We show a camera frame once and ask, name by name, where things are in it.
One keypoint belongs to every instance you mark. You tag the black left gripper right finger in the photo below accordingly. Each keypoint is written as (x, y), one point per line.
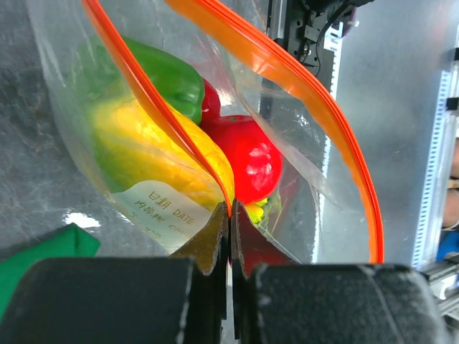
(277, 300)

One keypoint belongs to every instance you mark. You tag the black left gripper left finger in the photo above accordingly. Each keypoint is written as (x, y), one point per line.
(177, 299)

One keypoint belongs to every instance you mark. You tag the red apple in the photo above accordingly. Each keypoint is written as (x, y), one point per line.
(256, 163)

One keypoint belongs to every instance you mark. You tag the yellow green mango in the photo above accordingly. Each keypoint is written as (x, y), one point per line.
(130, 148)

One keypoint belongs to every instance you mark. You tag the red pomegranate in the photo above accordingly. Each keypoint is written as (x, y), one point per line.
(211, 106)

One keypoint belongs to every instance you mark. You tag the clear zip top bag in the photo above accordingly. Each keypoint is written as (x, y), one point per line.
(329, 208)

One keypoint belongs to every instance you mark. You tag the green bell pepper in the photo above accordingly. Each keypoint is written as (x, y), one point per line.
(94, 76)

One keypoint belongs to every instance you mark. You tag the yellow banana bunch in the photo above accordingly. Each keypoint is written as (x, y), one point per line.
(260, 211)

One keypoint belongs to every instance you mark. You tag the green shirt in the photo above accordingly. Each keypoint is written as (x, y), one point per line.
(67, 241)

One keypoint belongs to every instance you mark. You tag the person at right edge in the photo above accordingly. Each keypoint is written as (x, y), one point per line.
(449, 234)

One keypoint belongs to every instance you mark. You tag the aluminium frame rail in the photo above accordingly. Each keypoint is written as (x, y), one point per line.
(443, 280)

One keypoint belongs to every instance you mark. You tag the slotted cable duct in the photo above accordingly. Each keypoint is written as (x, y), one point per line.
(396, 72)

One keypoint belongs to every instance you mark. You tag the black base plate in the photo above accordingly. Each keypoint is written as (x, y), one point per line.
(302, 28)

